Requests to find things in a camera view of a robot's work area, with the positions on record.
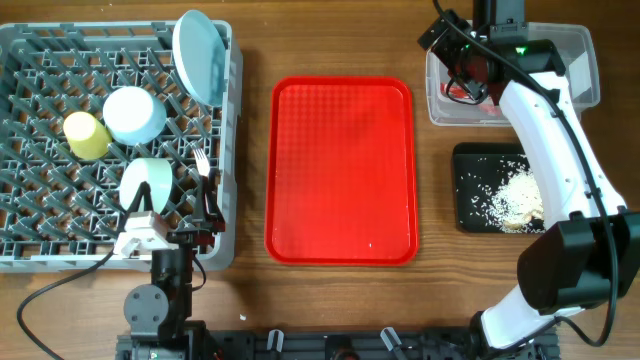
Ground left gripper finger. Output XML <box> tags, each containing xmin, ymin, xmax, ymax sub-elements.
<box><xmin>127</xmin><ymin>181</ymin><xmax>153</xmax><ymax>215</ymax></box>
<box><xmin>192</xmin><ymin>175</ymin><xmax>225</xmax><ymax>225</ymax></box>

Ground mint green bowl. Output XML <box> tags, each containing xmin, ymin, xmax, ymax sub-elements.
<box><xmin>119</xmin><ymin>158</ymin><xmax>173</xmax><ymax>213</ymax></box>

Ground red snack wrapper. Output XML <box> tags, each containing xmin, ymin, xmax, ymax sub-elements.
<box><xmin>440</xmin><ymin>82</ymin><xmax>501</xmax><ymax>116</ymax></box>

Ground white plastic fork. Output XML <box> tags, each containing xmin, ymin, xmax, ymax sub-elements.
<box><xmin>192</xmin><ymin>146</ymin><xmax>219</xmax><ymax>226</ymax></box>

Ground small light blue plate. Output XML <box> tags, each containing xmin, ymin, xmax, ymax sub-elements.
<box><xmin>102</xmin><ymin>86</ymin><xmax>167</xmax><ymax>146</ymax></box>

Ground yellow plastic cup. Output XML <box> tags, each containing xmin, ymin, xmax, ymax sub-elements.
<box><xmin>63</xmin><ymin>112</ymin><xmax>112</xmax><ymax>160</ymax></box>

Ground rice food waste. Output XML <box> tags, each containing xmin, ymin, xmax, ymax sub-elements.
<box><xmin>467</xmin><ymin>154</ymin><xmax>546</xmax><ymax>234</ymax></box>

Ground large light blue plate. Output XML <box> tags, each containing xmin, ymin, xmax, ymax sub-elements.
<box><xmin>172</xmin><ymin>10</ymin><xmax>226</xmax><ymax>106</ymax></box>

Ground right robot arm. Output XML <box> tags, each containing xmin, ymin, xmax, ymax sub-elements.
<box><xmin>419</xmin><ymin>1</ymin><xmax>639</xmax><ymax>359</ymax></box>

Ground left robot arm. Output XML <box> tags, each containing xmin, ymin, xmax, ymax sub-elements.
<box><xmin>114</xmin><ymin>177</ymin><xmax>226</xmax><ymax>360</ymax></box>

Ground grey dishwasher rack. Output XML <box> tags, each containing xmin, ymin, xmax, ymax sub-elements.
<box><xmin>1</xmin><ymin>20</ymin><xmax>243</xmax><ymax>273</ymax></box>

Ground black waste tray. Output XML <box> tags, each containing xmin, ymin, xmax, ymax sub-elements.
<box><xmin>451</xmin><ymin>142</ymin><xmax>551</xmax><ymax>236</ymax></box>

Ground clear plastic bin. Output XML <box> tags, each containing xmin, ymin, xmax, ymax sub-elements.
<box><xmin>425</xmin><ymin>22</ymin><xmax>601</xmax><ymax>127</ymax></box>

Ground red plastic tray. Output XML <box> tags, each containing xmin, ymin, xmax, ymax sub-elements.
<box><xmin>264</xmin><ymin>76</ymin><xmax>420</xmax><ymax>266</ymax></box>

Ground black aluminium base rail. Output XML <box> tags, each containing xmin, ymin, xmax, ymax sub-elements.
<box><xmin>115</xmin><ymin>327</ymin><xmax>561</xmax><ymax>360</ymax></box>

